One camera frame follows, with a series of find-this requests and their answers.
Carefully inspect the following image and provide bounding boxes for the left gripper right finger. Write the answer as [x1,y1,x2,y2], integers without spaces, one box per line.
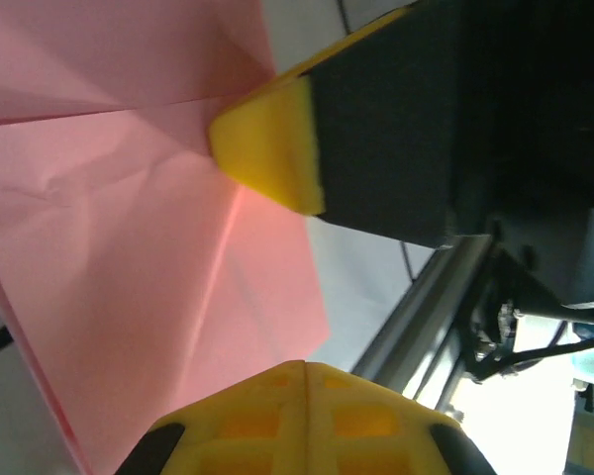
[305,360,496,475]

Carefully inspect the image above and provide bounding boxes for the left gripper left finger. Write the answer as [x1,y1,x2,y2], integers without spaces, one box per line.
[113,360,307,475]

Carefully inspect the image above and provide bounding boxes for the aluminium table frame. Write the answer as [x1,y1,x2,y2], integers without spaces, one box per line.
[350,232,496,417]

